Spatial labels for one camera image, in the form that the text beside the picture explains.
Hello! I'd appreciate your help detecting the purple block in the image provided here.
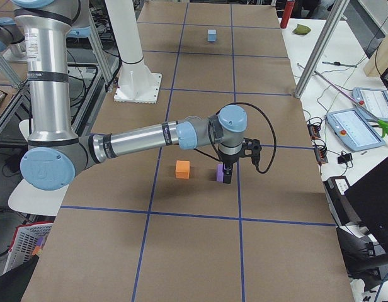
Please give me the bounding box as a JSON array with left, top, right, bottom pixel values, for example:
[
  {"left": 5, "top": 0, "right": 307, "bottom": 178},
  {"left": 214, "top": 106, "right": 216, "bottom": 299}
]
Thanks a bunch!
[{"left": 216, "top": 164, "right": 224, "bottom": 182}]

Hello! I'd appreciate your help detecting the light blue block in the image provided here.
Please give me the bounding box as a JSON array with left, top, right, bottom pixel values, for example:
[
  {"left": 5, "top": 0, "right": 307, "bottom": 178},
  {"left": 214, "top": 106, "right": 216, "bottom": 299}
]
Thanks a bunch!
[{"left": 207, "top": 29, "right": 217, "bottom": 42}]

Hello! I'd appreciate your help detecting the orange block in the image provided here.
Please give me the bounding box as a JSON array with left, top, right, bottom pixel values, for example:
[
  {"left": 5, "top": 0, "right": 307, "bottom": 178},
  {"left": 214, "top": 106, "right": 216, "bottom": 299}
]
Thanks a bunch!
[{"left": 175, "top": 160, "right": 190, "bottom": 179}]

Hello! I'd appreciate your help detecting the near teach pendant tablet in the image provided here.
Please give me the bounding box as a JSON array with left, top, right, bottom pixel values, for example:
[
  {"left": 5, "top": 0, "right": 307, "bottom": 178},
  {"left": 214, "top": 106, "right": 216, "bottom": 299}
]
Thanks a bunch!
[{"left": 326, "top": 109, "right": 385, "bottom": 152}]

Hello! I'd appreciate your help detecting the teach pendant tablet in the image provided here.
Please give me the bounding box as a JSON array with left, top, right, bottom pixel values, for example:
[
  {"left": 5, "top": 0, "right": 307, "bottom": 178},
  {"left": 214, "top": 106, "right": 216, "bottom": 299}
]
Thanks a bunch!
[
  {"left": 352, "top": 87, "right": 388, "bottom": 122},
  {"left": 326, "top": 109, "right": 385, "bottom": 152}
]

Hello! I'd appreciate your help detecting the green bean bag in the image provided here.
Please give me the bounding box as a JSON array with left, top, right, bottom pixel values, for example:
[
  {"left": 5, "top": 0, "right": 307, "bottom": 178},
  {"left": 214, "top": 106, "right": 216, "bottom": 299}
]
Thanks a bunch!
[{"left": 292, "top": 24, "right": 311, "bottom": 36}]

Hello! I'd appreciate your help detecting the black laptop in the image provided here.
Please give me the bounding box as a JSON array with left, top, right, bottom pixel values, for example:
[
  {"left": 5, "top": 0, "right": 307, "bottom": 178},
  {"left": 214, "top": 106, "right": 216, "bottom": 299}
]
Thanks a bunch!
[{"left": 345, "top": 157, "right": 388, "bottom": 252}]

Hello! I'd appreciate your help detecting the far teach pendant tablet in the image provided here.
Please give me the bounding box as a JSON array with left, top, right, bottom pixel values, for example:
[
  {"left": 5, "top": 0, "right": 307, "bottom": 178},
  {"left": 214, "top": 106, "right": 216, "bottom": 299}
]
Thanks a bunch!
[{"left": 352, "top": 87, "right": 388, "bottom": 122}]

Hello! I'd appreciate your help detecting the red bottle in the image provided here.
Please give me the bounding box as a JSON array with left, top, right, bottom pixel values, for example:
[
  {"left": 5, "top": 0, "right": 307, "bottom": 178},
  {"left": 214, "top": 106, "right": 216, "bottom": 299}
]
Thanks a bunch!
[{"left": 280, "top": 0, "right": 295, "bottom": 29}]

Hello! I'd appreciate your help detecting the white chair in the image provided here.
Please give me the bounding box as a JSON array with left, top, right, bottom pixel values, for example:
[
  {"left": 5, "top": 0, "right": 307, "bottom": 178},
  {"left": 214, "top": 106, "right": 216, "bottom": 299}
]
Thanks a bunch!
[{"left": 8, "top": 119, "right": 69, "bottom": 217}]

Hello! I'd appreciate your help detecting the white plastic basket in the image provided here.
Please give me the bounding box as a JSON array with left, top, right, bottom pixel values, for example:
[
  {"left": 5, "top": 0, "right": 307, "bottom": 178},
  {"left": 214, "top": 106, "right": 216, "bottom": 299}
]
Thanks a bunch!
[{"left": 3, "top": 221, "right": 53, "bottom": 274}]

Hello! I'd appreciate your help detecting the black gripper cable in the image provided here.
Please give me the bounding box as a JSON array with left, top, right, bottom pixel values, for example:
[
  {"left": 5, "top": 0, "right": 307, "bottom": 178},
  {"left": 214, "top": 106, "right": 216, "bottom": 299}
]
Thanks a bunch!
[{"left": 193, "top": 101, "right": 278, "bottom": 174}]

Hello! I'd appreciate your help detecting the green handled grabber tool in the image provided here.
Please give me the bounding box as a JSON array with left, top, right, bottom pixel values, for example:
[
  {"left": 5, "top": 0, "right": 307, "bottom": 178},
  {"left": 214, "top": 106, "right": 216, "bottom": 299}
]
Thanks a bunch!
[{"left": 314, "top": 70, "right": 388, "bottom": 138}]

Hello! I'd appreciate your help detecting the aluminium frame post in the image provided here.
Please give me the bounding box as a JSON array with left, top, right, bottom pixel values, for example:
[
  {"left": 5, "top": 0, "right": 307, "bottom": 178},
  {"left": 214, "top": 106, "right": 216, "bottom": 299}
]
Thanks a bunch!
[{"left": 294, "top": 0, "right": 350, "bottom": 99}]

